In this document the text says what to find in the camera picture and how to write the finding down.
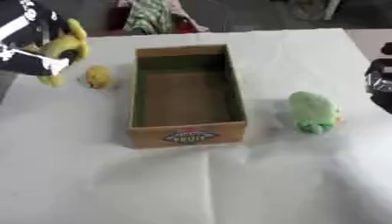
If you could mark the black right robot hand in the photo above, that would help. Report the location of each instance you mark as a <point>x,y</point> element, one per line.
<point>382,100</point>

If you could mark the green white checked cloth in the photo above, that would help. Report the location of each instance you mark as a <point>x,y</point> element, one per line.
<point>148,16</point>

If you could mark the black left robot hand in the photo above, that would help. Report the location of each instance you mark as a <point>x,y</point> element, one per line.
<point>25,38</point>

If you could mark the small yellow soft toy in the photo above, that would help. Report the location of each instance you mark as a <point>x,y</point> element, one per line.
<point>97,77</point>

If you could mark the green soft toy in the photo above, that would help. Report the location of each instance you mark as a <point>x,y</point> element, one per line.
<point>312,110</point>

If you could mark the pale pink cloth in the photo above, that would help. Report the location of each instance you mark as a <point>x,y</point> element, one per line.
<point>186,14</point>

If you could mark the tan cardboard box green inside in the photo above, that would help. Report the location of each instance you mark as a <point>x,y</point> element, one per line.
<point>186,99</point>

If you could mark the yellow-green soft toy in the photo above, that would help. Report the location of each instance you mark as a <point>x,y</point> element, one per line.
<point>69,43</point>

